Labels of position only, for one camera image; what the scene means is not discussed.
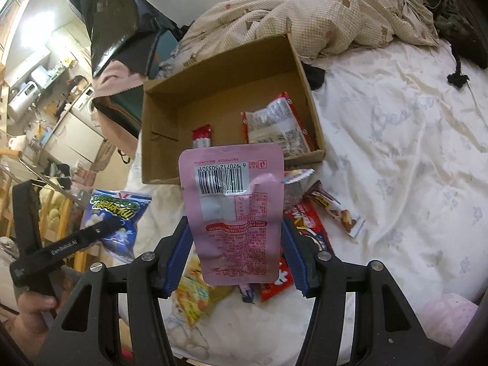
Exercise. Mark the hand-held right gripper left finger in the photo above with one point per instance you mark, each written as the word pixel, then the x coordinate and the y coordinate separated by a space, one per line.
pixel 178 259

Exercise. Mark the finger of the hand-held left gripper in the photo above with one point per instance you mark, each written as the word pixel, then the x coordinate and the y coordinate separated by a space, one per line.
pixel 101 230

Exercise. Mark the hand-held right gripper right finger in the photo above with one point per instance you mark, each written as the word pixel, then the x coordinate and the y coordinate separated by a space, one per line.
pixel 293 261

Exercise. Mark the blue snack bag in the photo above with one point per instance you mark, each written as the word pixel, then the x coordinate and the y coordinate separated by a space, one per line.
pixel 114 213

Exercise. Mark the brown white snack packet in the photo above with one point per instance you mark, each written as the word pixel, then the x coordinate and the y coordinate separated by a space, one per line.
pixel 339 213

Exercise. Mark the pink snack pouch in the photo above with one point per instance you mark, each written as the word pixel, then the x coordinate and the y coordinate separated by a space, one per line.
pixel 232 217

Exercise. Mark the cardboard box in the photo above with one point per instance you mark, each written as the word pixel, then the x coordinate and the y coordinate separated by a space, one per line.
pixel 171 122

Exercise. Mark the person's left hand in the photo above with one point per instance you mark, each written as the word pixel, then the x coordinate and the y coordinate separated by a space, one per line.
pixel 36 307

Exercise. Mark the red cartoon snack packet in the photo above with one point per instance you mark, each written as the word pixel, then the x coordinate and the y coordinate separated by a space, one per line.
pixel 308 236

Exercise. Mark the yellow snack packet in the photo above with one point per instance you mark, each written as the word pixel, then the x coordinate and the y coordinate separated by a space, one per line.
pixel 194 293

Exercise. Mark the small dark blue packet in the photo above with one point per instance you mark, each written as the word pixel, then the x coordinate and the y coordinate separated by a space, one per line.
pixel 246 292

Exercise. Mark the colourful crimped snack packet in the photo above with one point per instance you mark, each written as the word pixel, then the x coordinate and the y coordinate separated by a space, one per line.
pixel 297 186

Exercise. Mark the white cabinet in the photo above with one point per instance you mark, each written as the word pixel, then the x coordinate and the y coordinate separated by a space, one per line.
pixel 76 137

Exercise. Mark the dark teal chair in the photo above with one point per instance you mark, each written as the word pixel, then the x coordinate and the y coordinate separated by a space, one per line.
pixel 122 110

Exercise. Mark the small red white snack packet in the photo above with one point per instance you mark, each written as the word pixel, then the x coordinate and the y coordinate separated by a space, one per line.
pixel 201 137

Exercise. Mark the white washing machine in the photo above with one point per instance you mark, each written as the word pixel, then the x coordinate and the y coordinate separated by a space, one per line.
pixel 87 103

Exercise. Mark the red clear snack bag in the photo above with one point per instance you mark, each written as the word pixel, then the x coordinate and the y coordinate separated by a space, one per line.
pixel 276 129

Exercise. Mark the white kitchen appliance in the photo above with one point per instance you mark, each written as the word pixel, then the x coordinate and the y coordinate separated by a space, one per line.
pixel 23 97

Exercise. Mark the pink cloth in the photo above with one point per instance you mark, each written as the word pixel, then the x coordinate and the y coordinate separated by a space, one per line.
pixel 114 82

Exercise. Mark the white bed sheet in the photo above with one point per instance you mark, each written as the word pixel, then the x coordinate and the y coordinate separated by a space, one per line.
pixel 400 141

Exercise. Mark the pink fluffy slipper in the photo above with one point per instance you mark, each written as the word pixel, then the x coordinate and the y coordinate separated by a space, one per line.
pixel 450 316

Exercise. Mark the black plastic bag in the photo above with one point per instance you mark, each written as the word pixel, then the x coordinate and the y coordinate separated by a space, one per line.
pixel 110 15

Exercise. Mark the beige checked quilt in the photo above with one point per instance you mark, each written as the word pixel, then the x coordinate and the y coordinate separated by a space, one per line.
pixel 305 11

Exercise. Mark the dark green clothes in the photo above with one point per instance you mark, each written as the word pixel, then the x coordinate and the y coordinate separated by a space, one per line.
pixel 442 3

